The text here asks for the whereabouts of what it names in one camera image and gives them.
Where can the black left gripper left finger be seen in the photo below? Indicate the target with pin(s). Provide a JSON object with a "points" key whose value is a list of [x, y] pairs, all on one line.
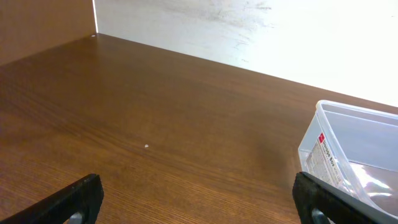
{"points": [[83, 197]]}

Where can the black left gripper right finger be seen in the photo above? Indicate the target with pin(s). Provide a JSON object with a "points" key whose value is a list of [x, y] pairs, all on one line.
{"points": [[319, 202]]}

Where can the clear plastic storage container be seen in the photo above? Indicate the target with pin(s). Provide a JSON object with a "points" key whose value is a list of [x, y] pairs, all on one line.
{"points": [[355, 150]]}

